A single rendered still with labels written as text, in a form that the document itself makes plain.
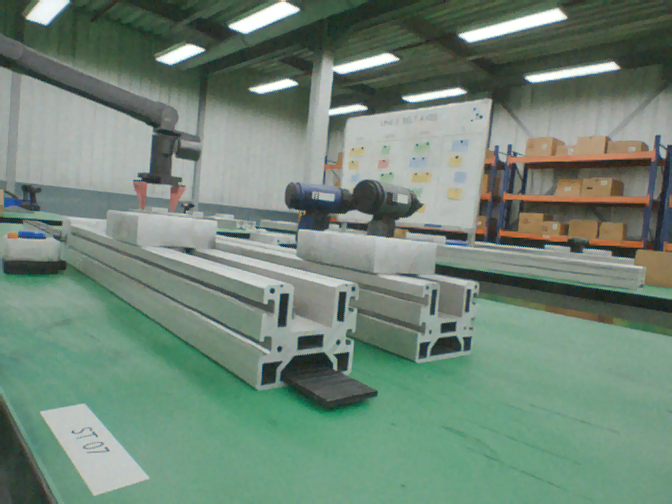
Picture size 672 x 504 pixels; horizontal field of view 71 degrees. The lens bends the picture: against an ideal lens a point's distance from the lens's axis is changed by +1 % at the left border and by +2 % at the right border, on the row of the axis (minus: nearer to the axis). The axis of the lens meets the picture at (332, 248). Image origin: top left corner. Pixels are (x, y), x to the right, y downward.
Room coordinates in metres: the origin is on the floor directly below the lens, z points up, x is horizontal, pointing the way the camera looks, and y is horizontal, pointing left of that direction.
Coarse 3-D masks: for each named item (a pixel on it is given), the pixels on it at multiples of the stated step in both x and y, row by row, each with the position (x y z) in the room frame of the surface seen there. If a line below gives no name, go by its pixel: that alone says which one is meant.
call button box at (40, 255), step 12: (12, 240) 0.79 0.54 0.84; (24, 240) 0.80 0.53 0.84; (36, 240) 0.81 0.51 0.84; (48, 240) 0.83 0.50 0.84; (12, 252) 0.79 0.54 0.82; (24, 252) 0.80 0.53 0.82; (36, 252) 0.81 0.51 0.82; (48, 252) 0.82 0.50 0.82; (0, 264) 0.84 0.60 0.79; (12, 264) 0.79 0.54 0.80; (24, 264) 0.80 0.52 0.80; (36, 264) 0.81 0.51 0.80; (48, 264) 0.82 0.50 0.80; (60, 264) 0.86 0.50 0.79
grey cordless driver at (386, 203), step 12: (372, 180) 0.79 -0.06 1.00; (360, 192) 0.79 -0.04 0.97; (372, 192) 0.77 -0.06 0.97; (384, 192) 0.78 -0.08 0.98; (396, 192) 0.81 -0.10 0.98; (408, 192) 0.85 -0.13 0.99; (360, 204) 0.79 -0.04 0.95; (372, 204) 0.77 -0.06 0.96; (384, 204) 0.78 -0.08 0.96; (396, 204) 0.81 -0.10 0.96; (408, 204) 0.84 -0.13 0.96; (420, 204) 0.93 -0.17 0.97; (372, 216) 0.82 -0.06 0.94; (384, 216) 0.81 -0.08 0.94; (396, 216) 0.83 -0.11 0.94; (408, 216) 0.88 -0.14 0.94; (372, 228) 0.80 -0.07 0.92; (384, 228) 0.81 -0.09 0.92
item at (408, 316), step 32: (256, 256) 0.75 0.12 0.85; (288, 256) 0.68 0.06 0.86; (384, 288) 0.52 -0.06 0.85; (416, 288) 0.49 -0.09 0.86; (448, 288) 0.54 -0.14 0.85; (384, 320) 0.54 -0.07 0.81; (416, 320) 0.48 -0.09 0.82; (448, 320) 0.51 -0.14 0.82; (416, 352) 0.48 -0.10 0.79; (448, 352) 0.52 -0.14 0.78
